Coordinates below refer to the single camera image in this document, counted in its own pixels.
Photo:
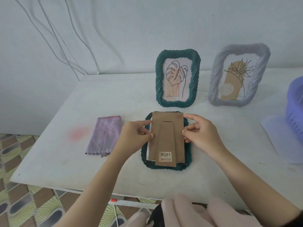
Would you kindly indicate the person's right forearm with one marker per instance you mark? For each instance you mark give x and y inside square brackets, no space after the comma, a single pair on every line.
[255,193]

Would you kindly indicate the brown cardboard backing board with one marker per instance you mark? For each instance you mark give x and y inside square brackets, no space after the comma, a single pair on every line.
[168,137]

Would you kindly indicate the person's left hand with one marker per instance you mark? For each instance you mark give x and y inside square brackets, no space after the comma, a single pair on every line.
[130,141]

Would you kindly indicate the person's right hand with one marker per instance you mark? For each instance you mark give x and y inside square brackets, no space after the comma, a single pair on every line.
[206,139]

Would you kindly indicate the purple cleaning cloth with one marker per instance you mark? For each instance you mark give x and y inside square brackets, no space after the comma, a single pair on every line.
[104,134]

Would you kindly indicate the person's left forearm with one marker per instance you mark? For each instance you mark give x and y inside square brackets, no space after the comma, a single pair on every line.
[94,193]

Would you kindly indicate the purple plastic basket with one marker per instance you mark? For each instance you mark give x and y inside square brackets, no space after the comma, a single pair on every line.
[294,111]

